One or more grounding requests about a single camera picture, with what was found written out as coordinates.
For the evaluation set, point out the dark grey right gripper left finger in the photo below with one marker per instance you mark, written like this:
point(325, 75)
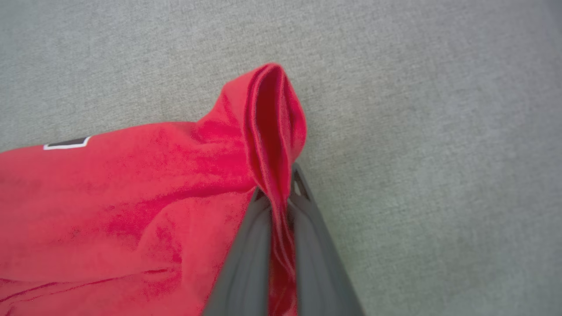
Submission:
point(246, 272)

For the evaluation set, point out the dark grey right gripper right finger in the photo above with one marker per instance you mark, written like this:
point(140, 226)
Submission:
point(318, 272)

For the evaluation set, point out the red and white basketball jersey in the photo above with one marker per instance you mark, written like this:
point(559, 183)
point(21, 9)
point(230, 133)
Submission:
point(109, 197)

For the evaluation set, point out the grey fabric sofa cushion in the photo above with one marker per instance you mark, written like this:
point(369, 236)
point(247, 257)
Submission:
point(417, 131)

